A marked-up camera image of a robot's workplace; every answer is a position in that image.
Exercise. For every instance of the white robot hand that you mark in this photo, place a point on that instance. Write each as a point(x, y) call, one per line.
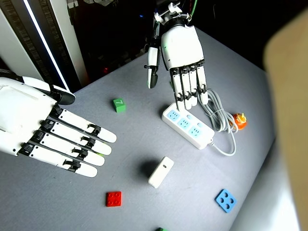
point(26, 115)
point(183, 45)

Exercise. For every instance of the white charger block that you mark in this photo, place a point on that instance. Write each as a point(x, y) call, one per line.
point(160, 172)

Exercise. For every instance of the green number cube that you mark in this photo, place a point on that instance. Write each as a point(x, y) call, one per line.
point(119, 106)

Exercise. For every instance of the orange toy figure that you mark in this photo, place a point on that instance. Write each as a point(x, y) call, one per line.
point(240, 123)

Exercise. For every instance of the blurred beige panel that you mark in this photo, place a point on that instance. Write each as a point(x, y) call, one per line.
point(291, 96)

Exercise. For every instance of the red toy brick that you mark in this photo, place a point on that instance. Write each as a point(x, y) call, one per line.
point(113, 199)

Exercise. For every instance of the blue four-hole block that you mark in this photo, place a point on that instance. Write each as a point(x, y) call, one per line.
point(220, 201)

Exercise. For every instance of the grey table cloth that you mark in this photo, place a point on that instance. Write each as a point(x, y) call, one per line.
point(168, 211)

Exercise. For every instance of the dark green block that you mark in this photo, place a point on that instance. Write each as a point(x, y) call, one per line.
point(161, 229)

